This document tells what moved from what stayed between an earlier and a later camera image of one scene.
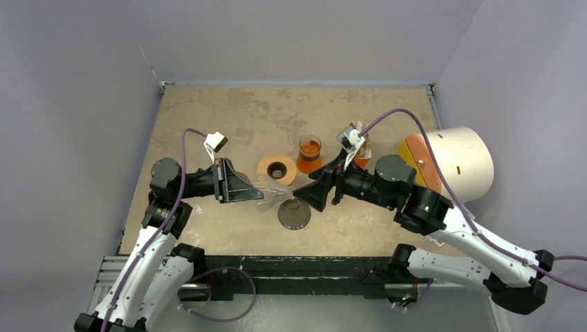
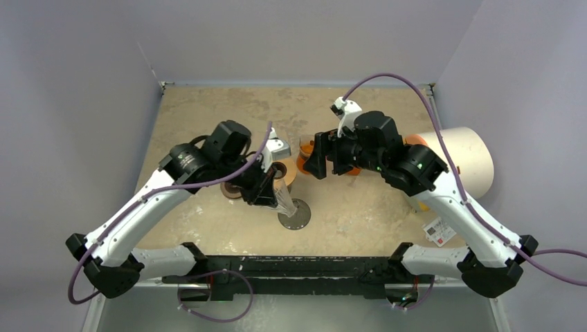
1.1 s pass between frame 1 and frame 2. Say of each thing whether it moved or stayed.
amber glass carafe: stayed
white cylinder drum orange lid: stayed
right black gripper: moved
